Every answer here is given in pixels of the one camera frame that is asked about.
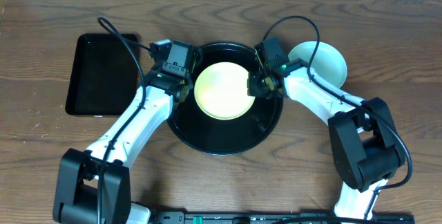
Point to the mint plate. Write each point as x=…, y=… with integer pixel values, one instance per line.
x=328, y=62

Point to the black rectangular water tray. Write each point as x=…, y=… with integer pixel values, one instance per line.
x=104, y=76

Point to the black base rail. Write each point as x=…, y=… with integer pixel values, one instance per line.
x=250, y=218

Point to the black round tray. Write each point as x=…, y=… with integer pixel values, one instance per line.
x=225, y=137

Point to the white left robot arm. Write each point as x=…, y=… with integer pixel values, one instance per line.
x=93, y=186

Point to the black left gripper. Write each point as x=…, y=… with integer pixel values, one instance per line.
x=184, y=88

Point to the yellow plate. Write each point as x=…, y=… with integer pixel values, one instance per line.
x=221, y=91

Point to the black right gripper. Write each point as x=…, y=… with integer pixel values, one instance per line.
x=260, y=86

